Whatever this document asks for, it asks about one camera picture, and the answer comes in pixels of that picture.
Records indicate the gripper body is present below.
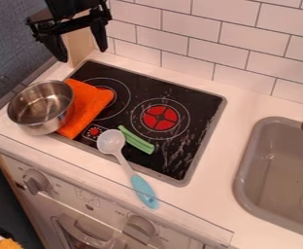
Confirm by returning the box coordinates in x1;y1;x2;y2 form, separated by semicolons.
25;3;115;37

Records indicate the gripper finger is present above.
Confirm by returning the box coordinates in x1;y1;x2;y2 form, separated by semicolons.
87;19;111;53
33;31;70;63

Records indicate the silver pot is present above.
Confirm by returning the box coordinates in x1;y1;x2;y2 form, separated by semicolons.
6;79;77;137

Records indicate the orange cloth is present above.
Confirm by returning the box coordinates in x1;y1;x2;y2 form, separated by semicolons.
55;77;117;141

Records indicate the toy stove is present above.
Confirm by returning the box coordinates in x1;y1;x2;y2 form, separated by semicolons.
49;58;228;188

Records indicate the green toy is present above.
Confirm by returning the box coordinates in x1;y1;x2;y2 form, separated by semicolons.
116;124;157;156

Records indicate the blue and white spoon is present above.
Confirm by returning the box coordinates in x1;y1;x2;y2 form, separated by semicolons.
95;128;161;210

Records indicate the toy sink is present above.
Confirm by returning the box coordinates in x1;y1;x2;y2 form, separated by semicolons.
231;116;303;241

